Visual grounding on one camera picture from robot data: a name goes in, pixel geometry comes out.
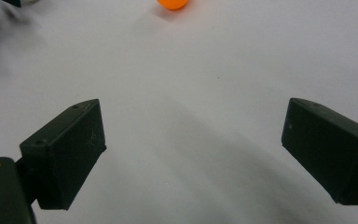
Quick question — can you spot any orange ping-pong ball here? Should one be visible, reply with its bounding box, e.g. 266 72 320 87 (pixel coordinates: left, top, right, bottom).
157 0 190 11

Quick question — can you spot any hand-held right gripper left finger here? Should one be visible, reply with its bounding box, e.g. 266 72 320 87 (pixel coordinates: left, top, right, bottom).
18 98 107 211

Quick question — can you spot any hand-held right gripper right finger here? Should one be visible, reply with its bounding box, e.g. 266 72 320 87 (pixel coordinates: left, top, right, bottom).
281 97 358 206

